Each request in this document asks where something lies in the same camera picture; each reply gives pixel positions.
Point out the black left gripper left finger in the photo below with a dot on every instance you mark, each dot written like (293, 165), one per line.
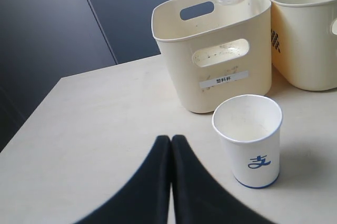
(145, 198)

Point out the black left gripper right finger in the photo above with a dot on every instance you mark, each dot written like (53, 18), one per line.
(198, 197)

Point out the white paper cup blue logo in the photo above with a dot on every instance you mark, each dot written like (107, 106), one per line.
(249, 128)

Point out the left cream plastic bin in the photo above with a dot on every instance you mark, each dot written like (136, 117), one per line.
(218, 55)

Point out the cream plastic bin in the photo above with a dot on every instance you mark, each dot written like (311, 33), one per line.
(303, 34)
(218, 55)

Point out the middle cream plastic bin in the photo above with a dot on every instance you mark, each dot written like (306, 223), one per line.
(303, 34)

